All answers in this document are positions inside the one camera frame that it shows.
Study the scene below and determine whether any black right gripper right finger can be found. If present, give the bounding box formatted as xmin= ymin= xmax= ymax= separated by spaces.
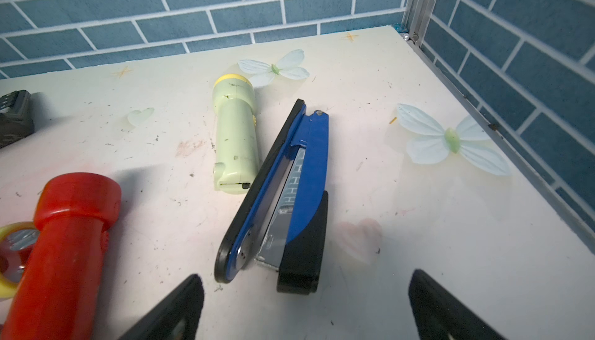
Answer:
xmin=408 ymin=269 xmax=504 ymax=340

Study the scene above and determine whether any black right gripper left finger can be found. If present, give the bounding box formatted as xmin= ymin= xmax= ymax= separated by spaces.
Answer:
xmin=120 ymin=274 xmax=205 ymax=340

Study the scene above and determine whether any plain red flashlight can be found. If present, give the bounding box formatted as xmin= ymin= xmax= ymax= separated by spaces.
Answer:
xmin=1 ymin=172 xmax=122 ymax=339

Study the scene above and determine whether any blue black stapler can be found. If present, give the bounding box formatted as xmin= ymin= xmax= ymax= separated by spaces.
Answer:
xmin=214 ymin=99 xmax=329 ymax=295

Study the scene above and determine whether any pale green flashlight far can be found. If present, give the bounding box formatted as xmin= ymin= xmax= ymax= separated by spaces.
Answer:
xmin=212 ymin=74 xmax=260 ymax=194

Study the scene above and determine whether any yellow tape roll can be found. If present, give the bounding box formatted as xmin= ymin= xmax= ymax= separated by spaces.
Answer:
xmin=1 ymin=222 xmax=40 ymax=301

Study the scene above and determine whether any black calculator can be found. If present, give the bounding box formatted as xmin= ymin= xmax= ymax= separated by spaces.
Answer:
xmin=0 ymin=90 xmax=35 ymax=148

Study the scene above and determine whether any metal corner frame post right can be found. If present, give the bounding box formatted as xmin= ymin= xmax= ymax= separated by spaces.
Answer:
xmin=402 ymin=0 xmax=437 ymax=47

